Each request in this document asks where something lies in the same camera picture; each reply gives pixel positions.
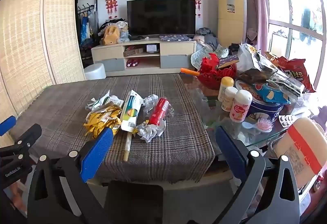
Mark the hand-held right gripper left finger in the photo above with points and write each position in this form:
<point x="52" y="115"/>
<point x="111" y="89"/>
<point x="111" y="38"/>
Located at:
<point x="98" y="152"/>

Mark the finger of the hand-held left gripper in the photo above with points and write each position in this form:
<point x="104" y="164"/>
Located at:
<point x="28" y="134"/>
<point x="6" y="124"/>

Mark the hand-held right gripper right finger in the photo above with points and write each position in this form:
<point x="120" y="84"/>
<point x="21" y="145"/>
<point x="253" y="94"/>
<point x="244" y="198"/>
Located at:
<point x="228" y="152"/>

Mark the clear plastic wrapper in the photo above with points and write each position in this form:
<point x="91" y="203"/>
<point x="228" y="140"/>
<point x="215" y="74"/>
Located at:
<point x="147" y="111"/>

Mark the wooden stick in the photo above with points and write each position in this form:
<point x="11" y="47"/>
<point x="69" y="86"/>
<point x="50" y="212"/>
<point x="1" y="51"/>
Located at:
<point x="127" y="144"/>

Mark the crumpled yellow wrapper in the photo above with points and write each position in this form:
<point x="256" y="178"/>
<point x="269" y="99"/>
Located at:
<point x="102" y="122"/>

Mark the pink hairbrush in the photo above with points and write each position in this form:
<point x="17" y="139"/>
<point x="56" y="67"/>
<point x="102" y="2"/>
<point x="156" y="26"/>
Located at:
<point x="263" y="125"/>

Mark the white bottle pink label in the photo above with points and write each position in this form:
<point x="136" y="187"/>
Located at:
<point x="240" y="106"/>

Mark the long white printed package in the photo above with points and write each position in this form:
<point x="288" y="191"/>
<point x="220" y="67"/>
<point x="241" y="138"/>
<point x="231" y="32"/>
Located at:
<point x="131" y="111"/>

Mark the crumpled white green wrapper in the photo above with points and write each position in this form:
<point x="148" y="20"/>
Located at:
<point x="107" y="100"/>

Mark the small white bottle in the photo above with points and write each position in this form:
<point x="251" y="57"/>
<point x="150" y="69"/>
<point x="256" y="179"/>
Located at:
<point x="228" y="99"/>

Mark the crumpled grey paper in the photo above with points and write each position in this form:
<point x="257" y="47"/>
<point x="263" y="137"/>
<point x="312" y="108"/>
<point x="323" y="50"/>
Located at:
<point x="149" y="132"/>

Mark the blue round tin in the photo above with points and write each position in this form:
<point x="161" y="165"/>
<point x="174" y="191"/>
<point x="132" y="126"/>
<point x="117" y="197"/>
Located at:
<point x="265" y="110"/>

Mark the black chair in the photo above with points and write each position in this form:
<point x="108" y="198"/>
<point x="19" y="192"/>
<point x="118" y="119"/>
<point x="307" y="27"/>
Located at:
<point x="132" y="201"/>

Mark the brown plaid tablecloth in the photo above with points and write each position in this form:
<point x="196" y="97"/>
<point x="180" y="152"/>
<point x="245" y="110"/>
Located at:
<point x="166" y="155"/>

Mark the pill blister pack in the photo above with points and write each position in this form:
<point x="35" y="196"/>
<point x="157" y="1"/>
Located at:
<point x="286" y="120"/>

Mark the yellow capped bottle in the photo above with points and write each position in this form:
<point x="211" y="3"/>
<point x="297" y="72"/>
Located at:
<point x="224" y="86"/>

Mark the blue chips bag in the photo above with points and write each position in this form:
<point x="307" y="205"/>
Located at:
<point x="270" y="93"/>

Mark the red snack wrapper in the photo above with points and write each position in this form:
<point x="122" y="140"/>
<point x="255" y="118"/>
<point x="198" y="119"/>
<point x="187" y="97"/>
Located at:
<point x="159" y="111"/>

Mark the red lattice basket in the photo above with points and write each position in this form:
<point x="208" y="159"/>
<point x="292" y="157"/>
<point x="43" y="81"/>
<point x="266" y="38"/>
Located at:
<point x="214" y="79"/>

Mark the white round stool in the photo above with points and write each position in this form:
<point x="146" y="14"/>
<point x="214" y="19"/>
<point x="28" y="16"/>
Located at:
<point x="95" y="70"/>

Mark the bamboo folding screen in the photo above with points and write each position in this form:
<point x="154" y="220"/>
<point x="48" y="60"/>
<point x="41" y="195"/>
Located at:
<point x="25" y="35"/>

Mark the dark blue card box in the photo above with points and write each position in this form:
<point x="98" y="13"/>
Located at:
<point x="228" y="60"/>

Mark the red plastic toy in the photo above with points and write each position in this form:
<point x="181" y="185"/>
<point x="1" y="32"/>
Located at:
<point x="209" y="62"/>

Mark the red bottles pair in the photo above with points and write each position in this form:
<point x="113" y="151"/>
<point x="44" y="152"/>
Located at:
<point x="132" y="62"/>

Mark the silver foil bag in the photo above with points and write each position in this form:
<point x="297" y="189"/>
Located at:
<point x="258" y="60"/>

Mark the light floral cloth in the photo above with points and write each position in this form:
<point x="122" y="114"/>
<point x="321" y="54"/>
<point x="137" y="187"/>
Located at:
<point x="201" y="56"/>

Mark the red snack bag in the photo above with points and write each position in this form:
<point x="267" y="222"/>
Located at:
<point x="293" y="70"/>

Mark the brown cardboard box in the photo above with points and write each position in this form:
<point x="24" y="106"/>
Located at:
<point x="132" y="51"/>

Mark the grey clothes pile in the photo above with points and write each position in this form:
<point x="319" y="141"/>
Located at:
<point x="208" y="37"/>

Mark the beige grey TV cabinet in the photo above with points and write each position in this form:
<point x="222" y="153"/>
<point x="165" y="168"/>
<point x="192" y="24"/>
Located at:
<point x="176" y="48"/>

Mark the small white box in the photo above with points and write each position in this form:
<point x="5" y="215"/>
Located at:
<point x="152" y="48"/>

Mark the yellow plush toy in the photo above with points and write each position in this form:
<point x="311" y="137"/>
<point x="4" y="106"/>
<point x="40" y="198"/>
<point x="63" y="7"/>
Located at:
<point x="110" y="35"/>

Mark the blue hanging garment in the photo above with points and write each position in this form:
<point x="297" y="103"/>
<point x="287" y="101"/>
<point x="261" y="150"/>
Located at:
<point x="84" y="30"/>

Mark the dark patterned flat box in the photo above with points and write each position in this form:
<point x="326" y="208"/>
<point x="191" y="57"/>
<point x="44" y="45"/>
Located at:
<point x="176" y="38"/>

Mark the dark clutter pile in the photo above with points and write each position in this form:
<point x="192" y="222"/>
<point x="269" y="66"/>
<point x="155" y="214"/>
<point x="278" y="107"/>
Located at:
<point x="112" y="22"/>

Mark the cream standing air conditioner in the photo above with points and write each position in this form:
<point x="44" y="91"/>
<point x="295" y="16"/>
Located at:
<point x="231" y="9"/>

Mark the black television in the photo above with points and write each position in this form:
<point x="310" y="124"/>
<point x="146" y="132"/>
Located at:
<point x="161" y="17"/>

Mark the white framed window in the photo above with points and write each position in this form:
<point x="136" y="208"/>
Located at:
<point x="293" y="14"/>

